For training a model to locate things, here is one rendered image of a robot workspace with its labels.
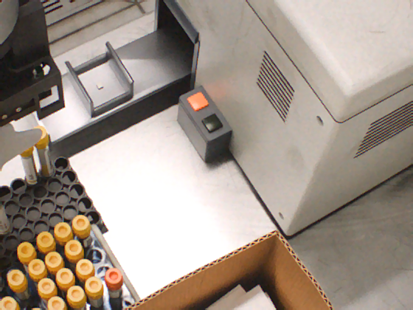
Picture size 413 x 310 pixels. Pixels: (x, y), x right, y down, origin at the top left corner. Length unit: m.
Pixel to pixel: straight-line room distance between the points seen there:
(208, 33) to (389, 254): 0.30
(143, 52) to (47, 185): 0.18
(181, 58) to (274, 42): 0.25
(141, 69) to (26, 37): 0.36
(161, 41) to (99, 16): 1.14
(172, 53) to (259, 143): 0.16
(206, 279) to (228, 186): 0.19
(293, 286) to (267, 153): 0.14
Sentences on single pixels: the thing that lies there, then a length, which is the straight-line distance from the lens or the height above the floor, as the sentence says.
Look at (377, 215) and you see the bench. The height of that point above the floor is 0.88.
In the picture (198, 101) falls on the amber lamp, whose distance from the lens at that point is 0.90.
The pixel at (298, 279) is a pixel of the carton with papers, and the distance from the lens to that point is 0.76.
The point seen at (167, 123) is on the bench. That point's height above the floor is 0.87.
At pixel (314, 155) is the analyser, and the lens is 0.74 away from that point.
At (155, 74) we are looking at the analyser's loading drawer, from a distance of 0.93.
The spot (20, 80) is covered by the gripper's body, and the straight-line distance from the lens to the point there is 0.61.
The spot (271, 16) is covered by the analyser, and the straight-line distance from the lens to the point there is 0.70.
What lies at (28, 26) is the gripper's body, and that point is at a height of 1.24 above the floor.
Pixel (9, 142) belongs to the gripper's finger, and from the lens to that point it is 0.69.
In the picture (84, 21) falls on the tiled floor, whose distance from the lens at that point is 2.08.
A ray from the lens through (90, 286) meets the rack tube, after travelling 0.76.
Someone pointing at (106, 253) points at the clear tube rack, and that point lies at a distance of 0.82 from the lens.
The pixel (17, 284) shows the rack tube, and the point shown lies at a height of 0.99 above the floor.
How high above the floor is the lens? 1.72
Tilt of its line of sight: 64 degrees down
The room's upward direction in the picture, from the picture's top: 10 degrees clockwise
